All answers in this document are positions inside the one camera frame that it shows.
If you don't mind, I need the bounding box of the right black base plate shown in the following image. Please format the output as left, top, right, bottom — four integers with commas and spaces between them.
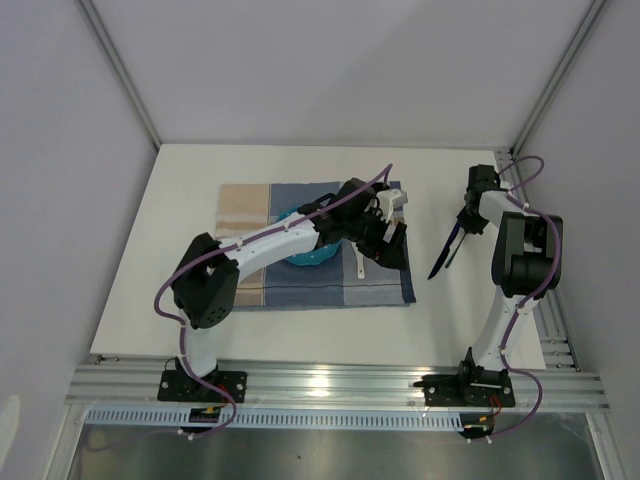
412, 374, 516, 408

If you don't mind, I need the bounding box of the purple knife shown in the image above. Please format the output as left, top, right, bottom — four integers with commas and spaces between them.
428, 222, 460, 280

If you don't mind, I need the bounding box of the left aluminium frame post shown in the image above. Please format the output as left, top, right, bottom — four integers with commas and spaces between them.
74, 0, 163, 152

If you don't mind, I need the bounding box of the aluminium frame post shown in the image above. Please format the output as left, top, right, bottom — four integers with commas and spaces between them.
509, 0, 611, 158
74, 0, 163, 152

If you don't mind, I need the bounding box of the purple teal fork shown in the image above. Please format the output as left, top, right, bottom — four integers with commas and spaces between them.
444, 232, 467, 269

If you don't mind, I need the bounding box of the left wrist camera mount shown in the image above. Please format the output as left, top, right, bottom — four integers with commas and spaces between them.
376, 188, 408, 222

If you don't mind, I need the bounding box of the white slotted cable duct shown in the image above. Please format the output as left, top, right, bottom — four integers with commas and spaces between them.
85, 406, 463, 432

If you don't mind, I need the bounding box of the white ceramic spoon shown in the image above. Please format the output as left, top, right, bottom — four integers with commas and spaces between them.
352, 243, 366, 280

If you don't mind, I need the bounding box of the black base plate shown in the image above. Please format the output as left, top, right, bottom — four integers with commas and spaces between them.
157, 365, 248, 404
412, 374, 516, 408

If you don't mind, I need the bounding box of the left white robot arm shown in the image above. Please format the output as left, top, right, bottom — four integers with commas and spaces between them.
170, 178, 408, 401

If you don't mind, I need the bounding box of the blue beige checked cloth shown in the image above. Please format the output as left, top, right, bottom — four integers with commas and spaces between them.
213, 181, 416, 311

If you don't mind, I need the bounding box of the right aluminium frame post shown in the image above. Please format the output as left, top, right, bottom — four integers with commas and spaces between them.
509, 0, 611, 158

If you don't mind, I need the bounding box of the teal dotted plate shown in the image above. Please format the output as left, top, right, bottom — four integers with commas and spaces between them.
277, 205, 344, 268

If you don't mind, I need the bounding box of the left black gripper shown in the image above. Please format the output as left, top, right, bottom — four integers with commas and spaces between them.
344, 208, 406, 272

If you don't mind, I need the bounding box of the aluminium mounting rail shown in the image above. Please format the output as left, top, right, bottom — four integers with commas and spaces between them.
65, 358, 610, 413

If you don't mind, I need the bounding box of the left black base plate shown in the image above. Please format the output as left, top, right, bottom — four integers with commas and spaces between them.
157, 365, 248, 404

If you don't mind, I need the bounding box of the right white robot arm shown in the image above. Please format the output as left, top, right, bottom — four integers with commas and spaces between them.
455, 165, 564, 404

